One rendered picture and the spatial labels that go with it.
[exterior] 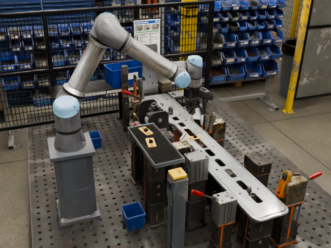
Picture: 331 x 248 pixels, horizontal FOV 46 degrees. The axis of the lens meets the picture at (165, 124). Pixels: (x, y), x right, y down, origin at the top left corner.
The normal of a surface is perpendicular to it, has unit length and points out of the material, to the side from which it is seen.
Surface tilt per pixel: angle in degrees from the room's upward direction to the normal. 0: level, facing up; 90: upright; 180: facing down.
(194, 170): 90
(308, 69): 90
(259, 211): 0
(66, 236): 0
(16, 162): 0
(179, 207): 90
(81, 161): 90
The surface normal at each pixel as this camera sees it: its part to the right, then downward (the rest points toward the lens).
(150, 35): 0.40, 0.42
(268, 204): 0.01, -0.89
